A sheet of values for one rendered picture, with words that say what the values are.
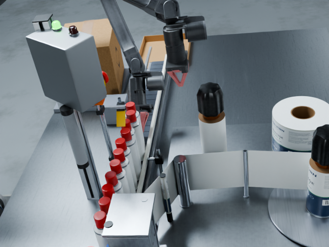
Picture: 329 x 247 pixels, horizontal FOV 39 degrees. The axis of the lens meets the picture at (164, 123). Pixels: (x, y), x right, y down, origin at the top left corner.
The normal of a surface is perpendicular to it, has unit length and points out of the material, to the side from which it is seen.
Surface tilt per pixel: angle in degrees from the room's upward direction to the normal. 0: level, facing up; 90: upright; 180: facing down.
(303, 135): 90
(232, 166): 90
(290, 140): 90
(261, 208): 0
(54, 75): 90
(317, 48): 0
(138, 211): 0
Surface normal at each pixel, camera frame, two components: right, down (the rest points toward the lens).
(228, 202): -0.12, -0.80
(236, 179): -0.03, 0.58
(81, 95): 0.75, 0.31
